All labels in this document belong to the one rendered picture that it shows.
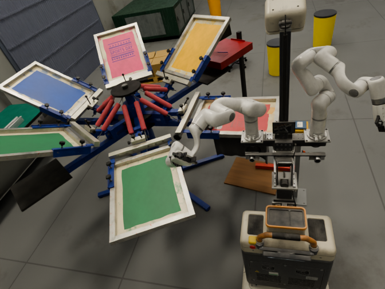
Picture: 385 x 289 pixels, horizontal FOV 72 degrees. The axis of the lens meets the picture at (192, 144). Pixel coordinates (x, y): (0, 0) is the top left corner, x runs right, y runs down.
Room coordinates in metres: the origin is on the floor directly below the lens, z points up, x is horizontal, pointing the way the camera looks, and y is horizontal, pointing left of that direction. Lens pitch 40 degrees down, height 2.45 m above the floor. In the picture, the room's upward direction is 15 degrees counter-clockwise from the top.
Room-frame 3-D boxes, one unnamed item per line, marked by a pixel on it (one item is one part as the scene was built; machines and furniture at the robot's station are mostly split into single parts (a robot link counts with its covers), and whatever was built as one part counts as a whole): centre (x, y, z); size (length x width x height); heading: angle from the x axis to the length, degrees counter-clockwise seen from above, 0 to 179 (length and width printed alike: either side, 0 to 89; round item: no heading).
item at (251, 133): (1.48, -0.44, 1.21); 0.16 x 0.13 x 0.15; 157
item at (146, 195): (1.59, 0.43, 1.05); 1.08 x 0.61 x 0.23; 4
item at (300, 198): (1.67, -0.91, 0.48); 0.22 x 0.22 x 0.96; 64
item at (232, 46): (3.28, -0.69, 1.06); 0.61 x 0.46 x 0.12; 124
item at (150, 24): (8.75, -0.01, 0.42); 2.04 x 1.86 x 0.84; 157
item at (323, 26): (4.86, -3.00, 0.31); 0.40 x 0.39 x 0.62; 154
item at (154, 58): (5.56, 0.31, 0.20); 1.14 x 0.82 x 0.40; 71
